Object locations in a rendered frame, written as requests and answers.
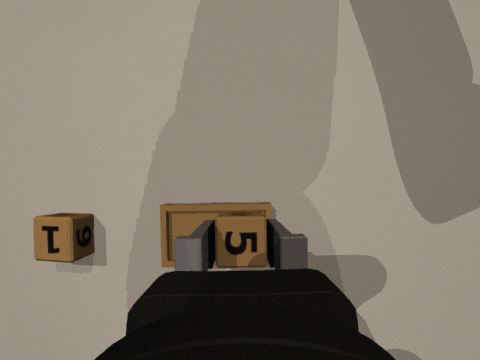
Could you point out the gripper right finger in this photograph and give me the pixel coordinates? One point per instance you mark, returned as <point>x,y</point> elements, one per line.
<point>284,249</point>

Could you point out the tan wooden number cube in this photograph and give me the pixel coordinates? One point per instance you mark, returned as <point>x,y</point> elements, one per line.
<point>63,237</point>
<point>241,240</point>

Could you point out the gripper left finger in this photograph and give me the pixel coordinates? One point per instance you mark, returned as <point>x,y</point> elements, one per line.
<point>196,252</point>

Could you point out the brown wooden tray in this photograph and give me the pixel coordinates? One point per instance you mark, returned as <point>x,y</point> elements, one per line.
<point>181,219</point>

